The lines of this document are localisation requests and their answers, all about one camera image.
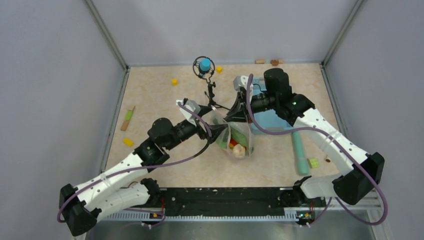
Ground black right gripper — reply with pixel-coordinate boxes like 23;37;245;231
223;91;278;124

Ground dark green cucumber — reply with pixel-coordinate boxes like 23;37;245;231
211;124;231;150

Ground wrinkled orange-red chili pepper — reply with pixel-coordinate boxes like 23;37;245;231
229;138;238;149

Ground clear pink zip top bag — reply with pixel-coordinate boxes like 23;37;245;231
202;109;255;159

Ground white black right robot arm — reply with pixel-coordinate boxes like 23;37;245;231
225;68;388;206

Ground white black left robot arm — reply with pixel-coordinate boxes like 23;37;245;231
57;118;228;237

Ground light blue perforated plastic basket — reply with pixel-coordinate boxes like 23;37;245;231
251;77;292;132

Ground yellow cube left of microphone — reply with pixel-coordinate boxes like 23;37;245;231
171;78;178;86

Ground teal cylinder roller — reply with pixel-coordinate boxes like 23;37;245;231
291;131;310;176

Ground yellow block near left edge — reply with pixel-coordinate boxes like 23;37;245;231
122;138;134;147

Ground green and wood block stick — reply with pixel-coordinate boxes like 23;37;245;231
120;105;136;132

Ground yellow-green cube block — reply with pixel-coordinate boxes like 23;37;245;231
307;158;321;169

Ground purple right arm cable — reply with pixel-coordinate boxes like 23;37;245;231
245;73;389;228

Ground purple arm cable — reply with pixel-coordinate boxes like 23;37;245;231
56;101;213;223
245;73;389;228

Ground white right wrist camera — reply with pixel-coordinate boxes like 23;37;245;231
233;75;254;99

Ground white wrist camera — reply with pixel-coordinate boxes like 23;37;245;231
176;99;201;126
233;75;254;99

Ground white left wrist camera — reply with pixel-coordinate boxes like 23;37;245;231
176;99;201;126

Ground blue microphone in shock mount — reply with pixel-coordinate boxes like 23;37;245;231
192;56;216;81

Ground wooden cork pieces at wall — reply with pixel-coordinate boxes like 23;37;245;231
255;59;284;66

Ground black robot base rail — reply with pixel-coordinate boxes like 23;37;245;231
129;187;327;220

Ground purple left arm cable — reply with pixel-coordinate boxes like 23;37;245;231
56;101;213;223

